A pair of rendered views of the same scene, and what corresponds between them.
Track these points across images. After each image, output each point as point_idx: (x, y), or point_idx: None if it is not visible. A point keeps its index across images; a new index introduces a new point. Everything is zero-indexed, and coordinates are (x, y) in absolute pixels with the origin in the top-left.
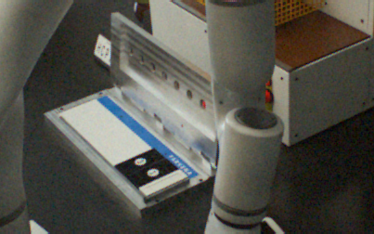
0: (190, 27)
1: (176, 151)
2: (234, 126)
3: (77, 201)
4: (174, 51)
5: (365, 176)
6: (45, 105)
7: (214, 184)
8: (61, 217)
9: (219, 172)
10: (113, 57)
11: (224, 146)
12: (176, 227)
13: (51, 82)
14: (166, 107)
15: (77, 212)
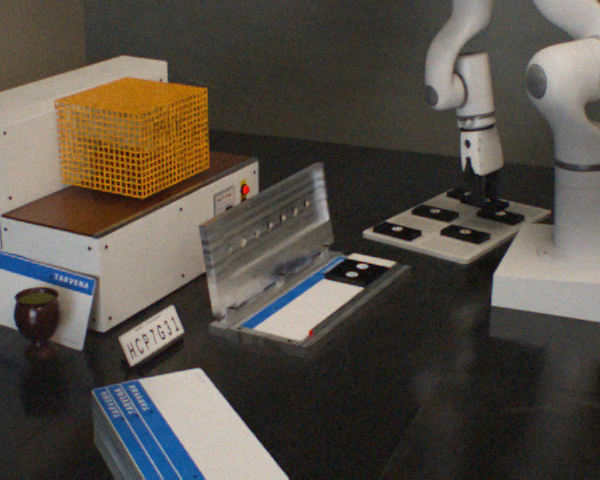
0: (161, 226)
1: (315, 269)
2: (486, 53)
3: (419, 305)
4: (270, 187)
5: None
6: (273, 370)
7: (485, 108)
8: (447, 306)
9: (488, 92)
10: (220, 277)
11: (486, 72)
12: (406, 262)
13: (215, 383)
14: (286, 248)
15: (432, 301)
